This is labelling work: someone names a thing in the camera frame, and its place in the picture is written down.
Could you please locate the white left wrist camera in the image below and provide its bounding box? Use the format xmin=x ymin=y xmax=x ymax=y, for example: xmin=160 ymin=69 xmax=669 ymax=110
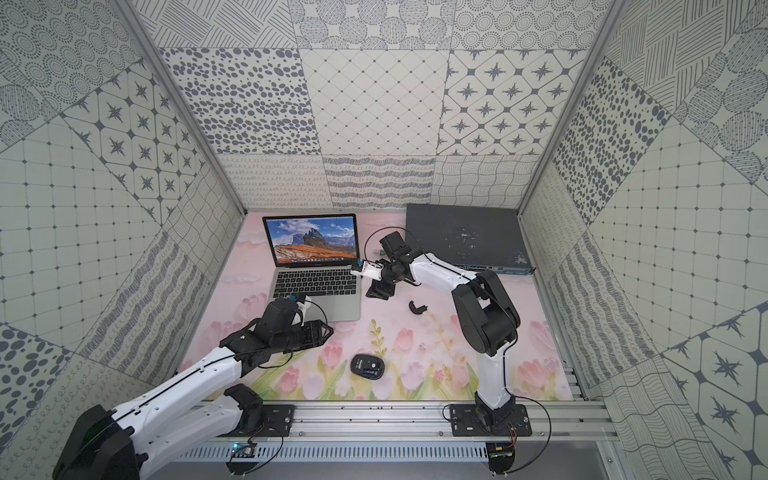
xmin=288 ymin=294 xmax=311 ymax=320

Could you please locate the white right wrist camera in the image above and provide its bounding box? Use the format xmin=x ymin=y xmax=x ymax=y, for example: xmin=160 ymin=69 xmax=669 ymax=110
xmin=350 ymin=260 xmax=384 ymax=281

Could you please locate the dark grey network switch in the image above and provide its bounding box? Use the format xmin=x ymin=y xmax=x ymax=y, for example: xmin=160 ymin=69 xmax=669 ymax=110
xmin=406 ymin=204 xmax=535 ymax=275

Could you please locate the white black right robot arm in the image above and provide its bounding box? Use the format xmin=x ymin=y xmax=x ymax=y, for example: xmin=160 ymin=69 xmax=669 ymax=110
xmin=352 ymin=232 xmax=521 ymax=428

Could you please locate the aluminium mounting rail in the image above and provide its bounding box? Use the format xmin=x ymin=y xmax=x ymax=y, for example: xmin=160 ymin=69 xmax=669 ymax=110
xmin=265 ymin=399 xmax=618 ymax=442

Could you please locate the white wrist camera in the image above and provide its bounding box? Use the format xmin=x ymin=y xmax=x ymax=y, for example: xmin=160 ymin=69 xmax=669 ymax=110
xmin=288 ymin=294 xmax=311 ymax=320
xmin=350 ymin=260 xmax=384 ymax=281

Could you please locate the silver open laptop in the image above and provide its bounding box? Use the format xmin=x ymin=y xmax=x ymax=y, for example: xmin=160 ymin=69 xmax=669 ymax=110
xmin=263 ymin=213 xmax=361 ymax=322

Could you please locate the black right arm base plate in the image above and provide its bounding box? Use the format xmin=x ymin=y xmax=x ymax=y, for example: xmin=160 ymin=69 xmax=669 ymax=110
xmin=447 ymin=404 xmax=533 ymax=439

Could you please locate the black wireless mouse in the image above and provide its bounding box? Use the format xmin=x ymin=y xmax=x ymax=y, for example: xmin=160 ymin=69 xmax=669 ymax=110
xmin=350 ymin=353 xmax=385 ymax=381

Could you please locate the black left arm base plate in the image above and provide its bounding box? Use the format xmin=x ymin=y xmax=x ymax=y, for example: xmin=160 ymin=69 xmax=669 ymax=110
xmin=237 ymin=404 xmax=296 ymax=437

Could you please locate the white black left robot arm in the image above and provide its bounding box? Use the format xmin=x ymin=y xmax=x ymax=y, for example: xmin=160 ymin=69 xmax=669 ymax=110
xmin=52 ymin=294 xmax=334 ymax=479

